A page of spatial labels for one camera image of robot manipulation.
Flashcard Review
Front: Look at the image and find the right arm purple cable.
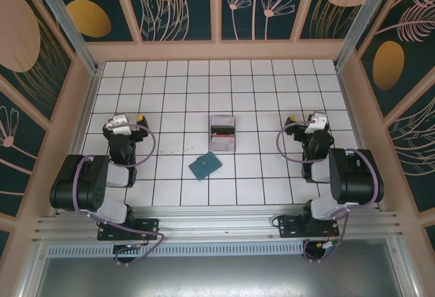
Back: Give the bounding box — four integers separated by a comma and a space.
276, 122, 384, 263

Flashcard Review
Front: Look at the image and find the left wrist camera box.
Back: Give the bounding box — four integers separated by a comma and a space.
107, 113, 133, 135

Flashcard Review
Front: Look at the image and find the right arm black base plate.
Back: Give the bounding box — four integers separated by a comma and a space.
278, 215, 341, 240

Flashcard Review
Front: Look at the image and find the aluminium frame post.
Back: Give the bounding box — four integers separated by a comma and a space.
29, 0, 103, 75
334, 0, 398, 71

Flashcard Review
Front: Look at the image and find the perforated grey cable duct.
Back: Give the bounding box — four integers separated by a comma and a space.
47, 245, 306, 258

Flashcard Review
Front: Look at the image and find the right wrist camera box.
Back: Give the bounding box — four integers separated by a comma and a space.
304, 112, 329, 135

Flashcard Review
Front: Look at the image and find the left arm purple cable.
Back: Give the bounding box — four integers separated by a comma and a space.
73, 122, 167, 266

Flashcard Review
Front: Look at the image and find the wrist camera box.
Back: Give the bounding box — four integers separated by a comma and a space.
304, 112, 329, 135
107, 113, 133, 135

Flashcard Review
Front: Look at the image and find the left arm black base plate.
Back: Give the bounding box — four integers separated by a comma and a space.
97, 217, 160, 241

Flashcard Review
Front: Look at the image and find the grey metal sheet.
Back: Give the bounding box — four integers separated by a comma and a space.
33, 255, 408, 297

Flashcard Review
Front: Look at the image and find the teal leather card holder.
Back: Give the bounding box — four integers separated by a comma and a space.
188, 152, 224, 181

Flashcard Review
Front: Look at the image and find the aluminium mounting rail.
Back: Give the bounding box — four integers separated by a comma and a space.
32, 205, 407, 244

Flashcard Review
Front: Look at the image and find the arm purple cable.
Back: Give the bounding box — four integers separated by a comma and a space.
276, 122, 384, 263
73, 122, 167, 266

